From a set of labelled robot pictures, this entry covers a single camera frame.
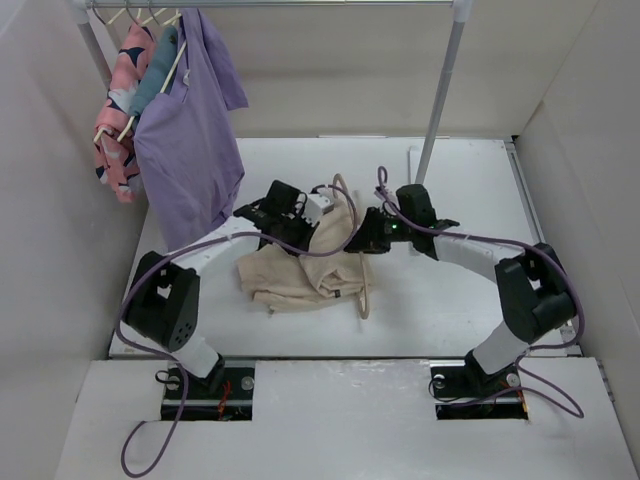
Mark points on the pink patterned garment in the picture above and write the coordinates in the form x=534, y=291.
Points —
x=114, y=160

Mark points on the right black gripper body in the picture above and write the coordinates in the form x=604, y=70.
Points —
x=384, y=229

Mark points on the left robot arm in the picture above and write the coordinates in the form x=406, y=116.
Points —
x=165, y=307

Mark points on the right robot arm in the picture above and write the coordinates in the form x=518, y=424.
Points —
x=534, y=291

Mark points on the teal garment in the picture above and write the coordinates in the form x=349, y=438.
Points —
x=157, y=71

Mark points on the beige plastic hanger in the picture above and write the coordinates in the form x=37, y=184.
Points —
x=363, y=296

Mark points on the beige trousers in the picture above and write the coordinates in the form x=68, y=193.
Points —
x=286, y=283

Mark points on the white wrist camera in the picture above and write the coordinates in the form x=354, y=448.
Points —
x=385, y=195
x=316, y=205

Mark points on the metal clothes rack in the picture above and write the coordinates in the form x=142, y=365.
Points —
x=82, y=11

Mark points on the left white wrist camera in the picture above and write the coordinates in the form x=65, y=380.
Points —
x=316, y=205

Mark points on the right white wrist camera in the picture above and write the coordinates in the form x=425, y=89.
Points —
x=385, y=195

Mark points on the purple t-shirt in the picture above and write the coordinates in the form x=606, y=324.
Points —
x=185, y=145

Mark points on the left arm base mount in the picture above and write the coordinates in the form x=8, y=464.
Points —
x=231, y=401

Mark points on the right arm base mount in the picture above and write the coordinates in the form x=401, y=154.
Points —
x=458, y=398

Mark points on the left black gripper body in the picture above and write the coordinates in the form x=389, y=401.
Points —
x=295, y=231

